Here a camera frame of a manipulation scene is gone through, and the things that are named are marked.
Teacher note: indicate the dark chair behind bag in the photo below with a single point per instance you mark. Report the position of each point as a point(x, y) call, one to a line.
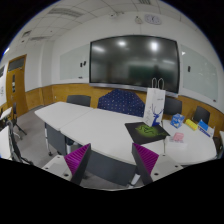
point(172, 106)

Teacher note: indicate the right glass whiteboard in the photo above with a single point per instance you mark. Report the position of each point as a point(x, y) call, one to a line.
point(199, 74)

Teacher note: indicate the white table left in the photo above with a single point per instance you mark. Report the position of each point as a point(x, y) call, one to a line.
point(55, 117)

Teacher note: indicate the large black wall display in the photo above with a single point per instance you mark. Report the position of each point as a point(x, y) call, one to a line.
point(138, 61)

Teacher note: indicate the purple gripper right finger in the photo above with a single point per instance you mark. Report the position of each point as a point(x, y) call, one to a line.
point(145, 160)

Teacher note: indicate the dark chair far right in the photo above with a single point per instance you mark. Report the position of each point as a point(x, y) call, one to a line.
point(201, 114)

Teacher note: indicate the wooden door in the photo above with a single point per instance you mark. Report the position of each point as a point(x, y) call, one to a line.
point(15, 85)

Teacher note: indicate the pink charger block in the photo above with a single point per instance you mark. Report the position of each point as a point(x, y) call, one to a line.
point(178, 136)

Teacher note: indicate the dark grey chair left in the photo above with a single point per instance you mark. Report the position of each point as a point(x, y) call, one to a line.
point(82, 100)

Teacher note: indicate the white paper bag blue deer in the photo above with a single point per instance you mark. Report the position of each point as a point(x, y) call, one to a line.
point(155, 101)

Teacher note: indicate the left glass whiteboard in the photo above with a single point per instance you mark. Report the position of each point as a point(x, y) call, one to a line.
point(75, 64)

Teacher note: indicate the white table centre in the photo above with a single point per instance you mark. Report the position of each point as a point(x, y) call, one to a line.
point(111, 143)

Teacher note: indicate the glass whiteboard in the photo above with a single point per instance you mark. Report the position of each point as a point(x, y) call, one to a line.
point(199, 74)
point(75, 64)

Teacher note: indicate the blue tissue box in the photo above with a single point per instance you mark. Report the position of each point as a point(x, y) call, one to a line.
point(177, 120)

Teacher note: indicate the yellow box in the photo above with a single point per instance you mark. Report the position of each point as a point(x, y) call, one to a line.
point(191, 124)

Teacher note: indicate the blue white box right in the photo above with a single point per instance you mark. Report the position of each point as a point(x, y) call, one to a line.
point(207, 130)

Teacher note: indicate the black mouse pad green print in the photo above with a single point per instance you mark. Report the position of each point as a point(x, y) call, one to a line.
point(143, 134)

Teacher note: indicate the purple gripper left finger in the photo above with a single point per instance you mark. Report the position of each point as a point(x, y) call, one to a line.
point(77, 162)

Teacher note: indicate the white table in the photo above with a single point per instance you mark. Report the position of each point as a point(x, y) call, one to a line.
point(55, 117)
point(111, 143)

